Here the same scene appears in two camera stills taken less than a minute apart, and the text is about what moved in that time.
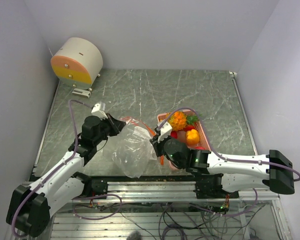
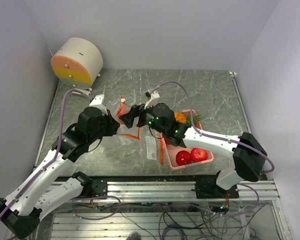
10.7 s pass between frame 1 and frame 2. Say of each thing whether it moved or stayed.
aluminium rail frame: stayed
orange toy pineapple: stayed
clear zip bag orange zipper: moved
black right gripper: moved
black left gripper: stayed
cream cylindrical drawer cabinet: stayed
